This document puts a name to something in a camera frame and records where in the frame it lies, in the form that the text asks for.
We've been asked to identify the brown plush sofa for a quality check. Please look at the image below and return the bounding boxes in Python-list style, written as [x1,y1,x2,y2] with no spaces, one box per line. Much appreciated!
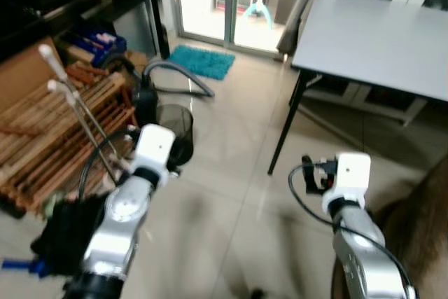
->
[332,155,448,299]

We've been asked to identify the teal shaggy floor mat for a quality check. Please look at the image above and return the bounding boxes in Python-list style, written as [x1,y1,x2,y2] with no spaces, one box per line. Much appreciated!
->
[167,45,237,81]

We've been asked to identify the dark translucent bin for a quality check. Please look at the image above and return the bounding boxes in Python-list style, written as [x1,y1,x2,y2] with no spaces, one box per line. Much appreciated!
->
[155,103,195,167]

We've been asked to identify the grey rectangular table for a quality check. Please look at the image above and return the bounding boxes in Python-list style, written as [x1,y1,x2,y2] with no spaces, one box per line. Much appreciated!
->
[267,0,448,176]

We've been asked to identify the grey brown curtain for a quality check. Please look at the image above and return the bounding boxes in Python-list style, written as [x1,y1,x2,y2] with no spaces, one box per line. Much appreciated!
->
[276,0,327,56]

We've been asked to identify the black vacuum cleaner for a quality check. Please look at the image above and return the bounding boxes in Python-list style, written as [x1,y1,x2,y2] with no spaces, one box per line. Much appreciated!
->
[132,75,160,128]

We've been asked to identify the glass sliding door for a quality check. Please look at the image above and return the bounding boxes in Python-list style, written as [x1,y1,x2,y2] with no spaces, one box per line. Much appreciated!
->
[168,0,309,55]

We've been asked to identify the blue storage boxes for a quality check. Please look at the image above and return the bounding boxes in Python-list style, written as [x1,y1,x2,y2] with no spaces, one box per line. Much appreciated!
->
[59,22,128,67]

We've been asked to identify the wooden slatted rack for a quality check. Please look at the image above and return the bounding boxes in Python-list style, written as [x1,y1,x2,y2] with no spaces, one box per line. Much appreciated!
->
[0,61,139,216]

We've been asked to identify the brown cardboard panel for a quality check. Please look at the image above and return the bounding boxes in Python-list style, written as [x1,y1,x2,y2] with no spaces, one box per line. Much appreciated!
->
[0,36,62,112]

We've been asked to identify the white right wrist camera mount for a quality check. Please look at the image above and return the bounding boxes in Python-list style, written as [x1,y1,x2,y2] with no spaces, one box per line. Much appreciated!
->
[323,152,372,209]

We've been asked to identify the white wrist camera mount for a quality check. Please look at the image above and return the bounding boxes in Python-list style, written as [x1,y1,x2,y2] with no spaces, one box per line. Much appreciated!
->
[131,124,176,174]
[323,152,372,209]

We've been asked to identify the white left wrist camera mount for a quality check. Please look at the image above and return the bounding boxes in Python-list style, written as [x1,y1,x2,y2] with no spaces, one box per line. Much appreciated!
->
[131,124,176,174]

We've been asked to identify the grey vacuum hose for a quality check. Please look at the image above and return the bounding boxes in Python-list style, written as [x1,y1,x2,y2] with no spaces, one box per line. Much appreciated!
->
[142,60,216,98]

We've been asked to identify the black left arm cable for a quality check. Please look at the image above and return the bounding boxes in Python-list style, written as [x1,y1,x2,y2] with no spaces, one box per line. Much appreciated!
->
[76,127,137,203]

